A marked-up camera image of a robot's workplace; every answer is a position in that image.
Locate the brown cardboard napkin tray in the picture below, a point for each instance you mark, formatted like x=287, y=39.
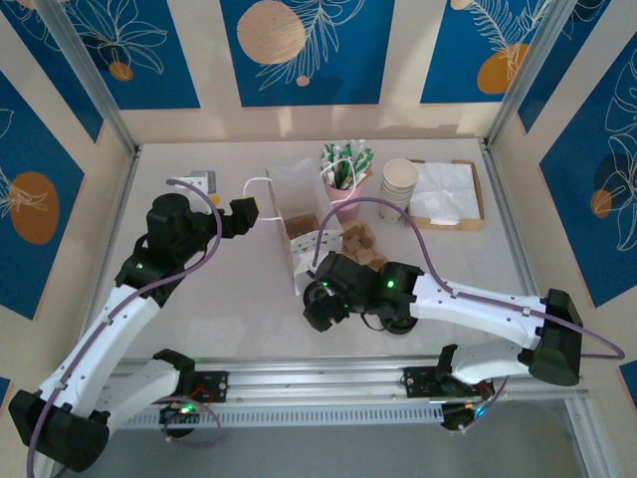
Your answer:
x=448, y=225

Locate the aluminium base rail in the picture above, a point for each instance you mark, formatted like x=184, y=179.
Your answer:
x=323, y=383

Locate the stack of black cup lids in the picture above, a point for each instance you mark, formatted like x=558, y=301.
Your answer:
x=400, y=327

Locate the white paper bag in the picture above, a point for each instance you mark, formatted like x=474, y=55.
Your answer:
x=298, y=179

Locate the aluminium frame post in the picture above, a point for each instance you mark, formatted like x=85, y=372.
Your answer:
x=522, y=79
x=89, y=74

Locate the white paper napkins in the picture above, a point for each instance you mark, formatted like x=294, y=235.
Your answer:
x=448, y=189

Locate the black controller board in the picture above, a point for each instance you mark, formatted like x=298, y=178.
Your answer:
x=463, y=415
x=181, y=410

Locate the aluminium table side rail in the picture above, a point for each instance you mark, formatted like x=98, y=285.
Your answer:
x=495, y=169
x=125, y=179

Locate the green white stick sachet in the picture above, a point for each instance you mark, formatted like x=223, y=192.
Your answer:
x=356, y=159
x=366, y=159
x=328, y=159

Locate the stack of white paper cups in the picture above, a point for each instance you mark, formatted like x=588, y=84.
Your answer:
x=398, y=189

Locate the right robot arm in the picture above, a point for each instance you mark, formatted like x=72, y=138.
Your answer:
x=473, y=309

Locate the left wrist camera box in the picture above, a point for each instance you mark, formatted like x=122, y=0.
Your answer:
x=201, y=180

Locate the pink sachet holder cup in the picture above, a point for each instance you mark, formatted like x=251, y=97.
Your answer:
x=351, y=199

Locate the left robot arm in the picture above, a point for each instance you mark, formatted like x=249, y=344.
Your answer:
x=114, y=323

